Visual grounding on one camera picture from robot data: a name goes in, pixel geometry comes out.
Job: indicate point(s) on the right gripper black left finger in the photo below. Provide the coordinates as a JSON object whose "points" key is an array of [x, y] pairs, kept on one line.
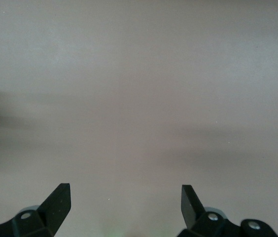
{"points": [[57, 205]]}

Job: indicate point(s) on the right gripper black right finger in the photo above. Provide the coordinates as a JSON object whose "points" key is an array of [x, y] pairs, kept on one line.
{"points": [[190, 209]]}

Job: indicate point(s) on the brown table cover sheet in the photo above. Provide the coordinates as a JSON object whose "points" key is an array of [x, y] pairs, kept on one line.
{"points": [[139, 74]]}

